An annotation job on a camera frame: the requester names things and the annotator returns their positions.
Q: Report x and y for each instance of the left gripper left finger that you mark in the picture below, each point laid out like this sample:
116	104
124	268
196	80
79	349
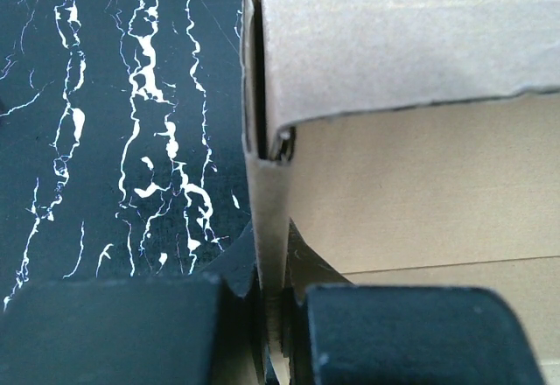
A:
198	329

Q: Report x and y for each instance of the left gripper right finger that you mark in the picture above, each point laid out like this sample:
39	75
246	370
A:
346	333

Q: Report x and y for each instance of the brown cardboard box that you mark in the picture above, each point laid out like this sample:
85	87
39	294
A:
410	142

